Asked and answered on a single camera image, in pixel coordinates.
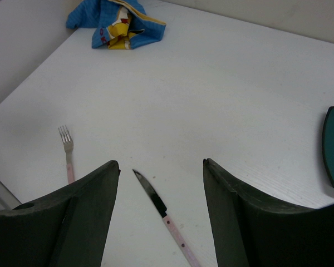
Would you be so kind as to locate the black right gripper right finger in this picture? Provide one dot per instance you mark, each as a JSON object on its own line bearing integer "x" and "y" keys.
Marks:
{"x": 252, "y": 228}

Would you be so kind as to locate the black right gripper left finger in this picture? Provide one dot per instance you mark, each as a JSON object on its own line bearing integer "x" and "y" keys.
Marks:
{"x": 67, "y": 227}

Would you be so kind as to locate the fork with pink handle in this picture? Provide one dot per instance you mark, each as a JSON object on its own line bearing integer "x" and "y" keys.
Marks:
{"x": 68, "y": 148}

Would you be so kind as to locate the knife with pink handle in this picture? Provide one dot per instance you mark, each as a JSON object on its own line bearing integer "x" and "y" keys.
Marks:
{"x": 168, "y": 222}

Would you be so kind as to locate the blue Pikachu cloth placemat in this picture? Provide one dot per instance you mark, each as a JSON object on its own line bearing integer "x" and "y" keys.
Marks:
{"x": 119, "y": 25}

